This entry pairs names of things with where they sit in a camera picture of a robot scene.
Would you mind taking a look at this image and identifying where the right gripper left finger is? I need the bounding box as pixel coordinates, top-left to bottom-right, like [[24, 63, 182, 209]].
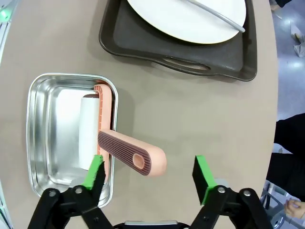
[[27, 154, 115, 229]]

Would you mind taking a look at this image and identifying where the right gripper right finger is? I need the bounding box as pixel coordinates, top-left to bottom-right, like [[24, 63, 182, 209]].
[[189, 155, 272, 229]]

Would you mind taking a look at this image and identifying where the person's left hand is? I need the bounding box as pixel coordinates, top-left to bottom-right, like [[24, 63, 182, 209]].
[[284, 199, 305, 219]]

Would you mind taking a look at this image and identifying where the pink lint roller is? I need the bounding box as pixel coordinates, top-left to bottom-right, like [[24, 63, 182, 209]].
[[80, 81, 167, 177]]

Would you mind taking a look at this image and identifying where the dark brown serving tray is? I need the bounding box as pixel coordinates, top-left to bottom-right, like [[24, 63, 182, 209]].
[[99, 0, 258, 83]]

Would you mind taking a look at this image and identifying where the rectangular steel tray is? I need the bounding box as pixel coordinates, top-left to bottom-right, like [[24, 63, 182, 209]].
[[26, 73, 119, 208]]

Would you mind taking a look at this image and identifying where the dark metal stool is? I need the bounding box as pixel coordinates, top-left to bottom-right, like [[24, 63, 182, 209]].
[[261, 180, 286, 229]]

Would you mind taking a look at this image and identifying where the white round plate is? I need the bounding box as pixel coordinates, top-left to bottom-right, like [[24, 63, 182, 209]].
[[127, 0, 247, 45]]

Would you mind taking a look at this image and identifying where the metal utensil handle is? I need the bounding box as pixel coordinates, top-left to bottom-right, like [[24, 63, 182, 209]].
[[183, 0, 246, 33]]

